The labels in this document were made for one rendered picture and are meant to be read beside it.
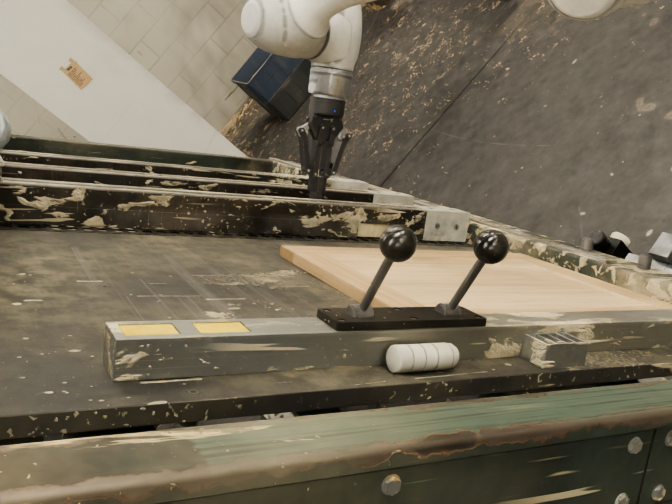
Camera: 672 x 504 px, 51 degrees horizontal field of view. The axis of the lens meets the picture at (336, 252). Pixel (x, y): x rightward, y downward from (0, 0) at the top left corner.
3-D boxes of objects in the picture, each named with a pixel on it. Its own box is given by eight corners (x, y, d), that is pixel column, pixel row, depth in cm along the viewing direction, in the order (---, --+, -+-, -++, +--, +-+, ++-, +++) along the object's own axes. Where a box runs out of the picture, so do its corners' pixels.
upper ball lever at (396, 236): (377, 333, 76) (430, 242, 68) (346, 335, 74) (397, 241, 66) (364, 308, 79) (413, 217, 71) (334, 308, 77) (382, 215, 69)
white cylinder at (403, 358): (398, 377, 73) (458, 373, 77) (402, 350, 72) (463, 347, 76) (383, 367, 75) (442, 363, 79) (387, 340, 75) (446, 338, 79)
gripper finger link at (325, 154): (322, 124, 152) (328, 124, 153) (316, 175, 155) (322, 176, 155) (330, 125, 149) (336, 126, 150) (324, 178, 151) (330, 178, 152)
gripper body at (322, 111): (337, 98, 155) (331, 141, 156) (302, 93, 151) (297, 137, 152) (354, 100, 148) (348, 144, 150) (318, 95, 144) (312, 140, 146)
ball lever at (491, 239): (463, 330, 82) (522, 246, 74) (437, 331, 80) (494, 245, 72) (449, 306, 85) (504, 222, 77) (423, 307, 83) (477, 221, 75)
